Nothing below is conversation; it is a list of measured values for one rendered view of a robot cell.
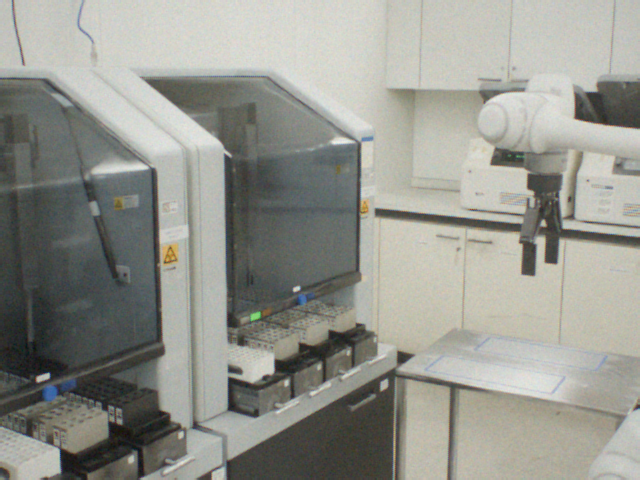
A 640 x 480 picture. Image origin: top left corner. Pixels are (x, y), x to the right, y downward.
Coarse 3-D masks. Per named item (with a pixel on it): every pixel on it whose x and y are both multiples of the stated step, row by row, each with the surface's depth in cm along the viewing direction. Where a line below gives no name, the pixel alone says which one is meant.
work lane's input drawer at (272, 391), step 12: (276, 372) 232; (228, 384) 227; (240, 384) 226; (252, 384) 224; (264, 384) 224; (276, 384) 228; (288, 384) 232; (228, 396) 228; (240, 396) 226; (252, 396) 223; (264, 396) 224; (276, 396) 228; (288, 396) 233; (264, 408) 224; (288, 408) 226
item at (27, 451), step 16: (0, 432) 183; (16, 432) 183; (0, 448) 176; (16, 448) 176; (32, 448) 176; (48, 448) 176; (0, 464) 170; (16, 464) 169; (32, 464) 169; (48, 464) 173
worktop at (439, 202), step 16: (400, 192) 506; (416, 192) 506; (432, 192) 506; (448, 192) 507; (384, 208) 465; (400, 208) 459; (416, 208) 454; (432, 208) 449; (448, 208) 450; (464, 208) 450; (544, 224) 415; (576, 224) 406; (592, 224) 406; (608, 224) 406
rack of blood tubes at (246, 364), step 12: (228, 348) 237; (240, 348) 238; (228, 360) 228; (240, 360) 228; (252, 360) 228; (264, 360) 228; (228, 372) 229; (240, 372) 235; (252, 372) 225; (264, 372) 229
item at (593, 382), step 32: (448, 352) 248; (480, 352) 248; (512, 352) 249; (544, 352) 249; (576, 352) 249; (608, 352) 249; (448, 384) 227; (480, 384) 224; (512, 384) 224; (544, 384) 224; (576, 384) 224; (608, 384) 224; (608, 416) 207; (448, 448) 277
